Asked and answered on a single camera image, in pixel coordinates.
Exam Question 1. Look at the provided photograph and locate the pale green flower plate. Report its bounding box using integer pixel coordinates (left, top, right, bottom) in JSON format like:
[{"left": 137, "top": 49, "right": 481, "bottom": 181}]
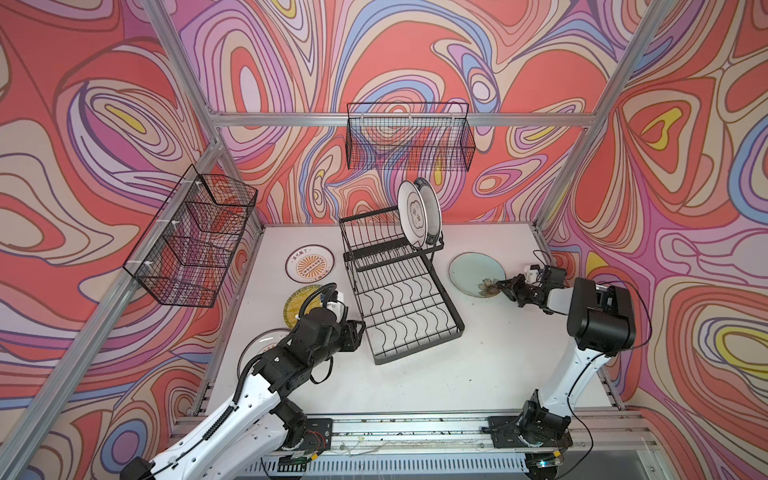
[{"left": 448, "top": 252, "right": 506, "bottom": 298}]

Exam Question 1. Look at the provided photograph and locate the black metal dish rack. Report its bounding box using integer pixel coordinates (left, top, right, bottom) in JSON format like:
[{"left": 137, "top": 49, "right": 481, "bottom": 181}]
[{"left": 338, "top": 207, "right": 465, "bottom": 365}]

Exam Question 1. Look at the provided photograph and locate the green rimmed white plate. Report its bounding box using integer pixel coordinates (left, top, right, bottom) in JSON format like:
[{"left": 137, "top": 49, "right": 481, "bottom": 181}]
[{"left": 414, "top": 177, "right": 443, "bottom": 246}]

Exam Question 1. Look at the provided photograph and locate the white plate with clover emblem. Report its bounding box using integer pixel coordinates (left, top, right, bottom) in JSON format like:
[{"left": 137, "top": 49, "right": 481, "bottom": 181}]
[{"left": 397, "top": 180, "right": 428, "bottom": 249}]

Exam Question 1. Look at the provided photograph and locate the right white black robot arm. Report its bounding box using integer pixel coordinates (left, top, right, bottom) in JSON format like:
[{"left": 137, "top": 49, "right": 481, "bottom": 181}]
[{"left": 492, "top": 274, "right": 636, "bottom": 447}]

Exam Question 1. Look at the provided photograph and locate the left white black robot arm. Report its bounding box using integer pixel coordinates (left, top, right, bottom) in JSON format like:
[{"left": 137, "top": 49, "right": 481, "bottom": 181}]
[{"left": 119, "top": 302, "right": 366, "bottom": 479}]

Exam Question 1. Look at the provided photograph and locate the yellow green woven bamboo tray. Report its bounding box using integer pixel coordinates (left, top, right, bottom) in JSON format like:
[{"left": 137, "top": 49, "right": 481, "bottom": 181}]
[{"left": 283, "top": 284, "right": 321, "bottom": 329}]

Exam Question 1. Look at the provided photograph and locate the large orange sunburst plate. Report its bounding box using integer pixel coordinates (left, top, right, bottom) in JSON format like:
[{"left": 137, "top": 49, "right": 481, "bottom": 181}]
[{"left": 237, "top": 328, "right": 291, "bottom": 375}]

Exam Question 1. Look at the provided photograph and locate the small orange sunburst plate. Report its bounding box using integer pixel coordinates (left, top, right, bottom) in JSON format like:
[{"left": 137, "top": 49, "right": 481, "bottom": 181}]
[{"left": 285, "top": 244, "right": 335, "bottom": 284}]

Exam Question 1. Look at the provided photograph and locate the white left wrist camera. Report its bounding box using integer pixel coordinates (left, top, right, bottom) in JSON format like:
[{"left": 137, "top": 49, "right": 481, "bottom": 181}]
[{"left": 323, "top": 291, "right": 348, "bottom": 323}]

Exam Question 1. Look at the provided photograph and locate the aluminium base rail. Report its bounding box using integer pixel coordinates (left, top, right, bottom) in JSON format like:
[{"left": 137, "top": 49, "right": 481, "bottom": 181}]
[{"left": 237, "top": 409, "right": 671, "bottom": 479}]

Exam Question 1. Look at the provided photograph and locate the black wire basket left wall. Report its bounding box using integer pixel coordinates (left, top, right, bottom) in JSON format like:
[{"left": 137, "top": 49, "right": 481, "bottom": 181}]
[{"left": 123, "top": 166, "right": 258, "bottom": 308}]

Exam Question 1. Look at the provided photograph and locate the black wire basket wall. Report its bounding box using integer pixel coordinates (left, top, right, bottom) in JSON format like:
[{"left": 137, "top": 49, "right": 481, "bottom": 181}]
[
  {"left": 123, "top": 166, "right": 258, "bottom": 308},
  {"left": 345, "top": 100, "right": 476, "bottom": 173}
]

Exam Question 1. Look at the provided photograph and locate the black wire basket back wall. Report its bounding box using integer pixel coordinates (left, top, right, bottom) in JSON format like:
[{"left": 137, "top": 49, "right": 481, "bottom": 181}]
[{"left": 345, "top": 100, "right": 476, "bottom": 173}]

